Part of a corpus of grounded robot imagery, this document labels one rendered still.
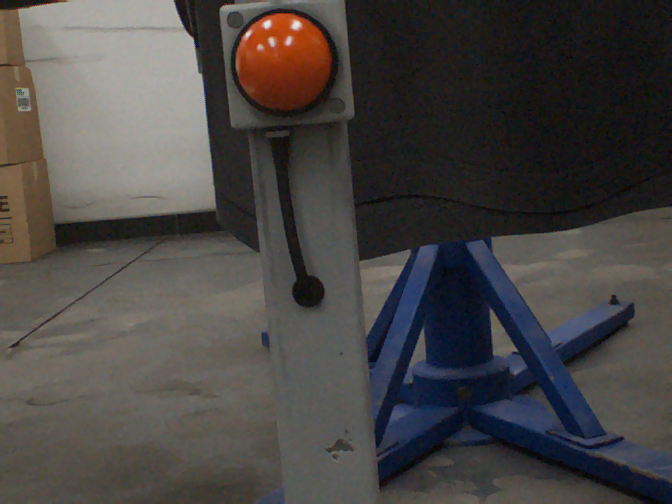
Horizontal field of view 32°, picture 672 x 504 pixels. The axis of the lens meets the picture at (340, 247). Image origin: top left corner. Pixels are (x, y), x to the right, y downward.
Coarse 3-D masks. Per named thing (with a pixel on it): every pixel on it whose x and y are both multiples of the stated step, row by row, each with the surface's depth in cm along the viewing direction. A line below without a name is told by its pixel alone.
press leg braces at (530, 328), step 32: (480, 256) 204; (416, 288) 202; (480, 288) 204; (512, 288) 201; (384, 320) 236; (416, 320) 199; (512, 320) 196; (384, 352) 196; (512, 352) 244; (544, 352) 193; (384, 384) 192; (544, 384) 191; (384, 416) 190; (576, 416) 185; (384, 448) 187
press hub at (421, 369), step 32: (416, 256) 210; (448, 256) 207; (448, 288) 209; (448, 320) 210; (480, 320) 211; (448, 352) 211; (480, 352) 211; (416, 384) 214; (448, 384) 209; (480, 384) 208
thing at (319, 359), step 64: (256, 0) 48; (320, 0) 46; (256, 128) 47; (320, 128) 48; (256, 192) 49; (320, 192) 49; (320, 256) 49; (320, 320) 49; (320, 384) 50; (320, 448) 50
